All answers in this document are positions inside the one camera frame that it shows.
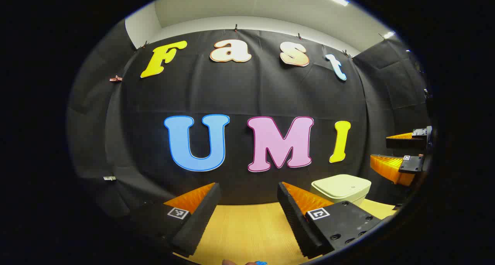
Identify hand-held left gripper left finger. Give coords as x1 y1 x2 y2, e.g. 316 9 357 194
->
128 182 222 258

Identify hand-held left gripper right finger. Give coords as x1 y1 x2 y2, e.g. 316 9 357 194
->
277 181 387 258

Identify green desktop garbage bin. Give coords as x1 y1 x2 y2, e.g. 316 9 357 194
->
311 174 372 207

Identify wooden desktop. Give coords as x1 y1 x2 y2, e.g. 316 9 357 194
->
172 198 397 265

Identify black backdrop cloth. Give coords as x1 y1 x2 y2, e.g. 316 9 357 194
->
66 19 432 219

